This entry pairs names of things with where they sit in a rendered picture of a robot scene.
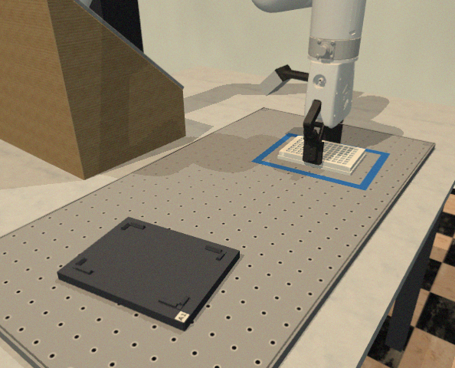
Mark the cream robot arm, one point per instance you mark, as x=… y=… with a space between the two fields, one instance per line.
x=330 y=20

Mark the blue tape rectangle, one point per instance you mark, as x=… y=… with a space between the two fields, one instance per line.
x=364 y=185

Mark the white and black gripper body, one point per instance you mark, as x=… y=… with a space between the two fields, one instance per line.
x=334 y=90

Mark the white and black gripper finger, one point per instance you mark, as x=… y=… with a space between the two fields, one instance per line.
x=313 y=144
x=333 y=135

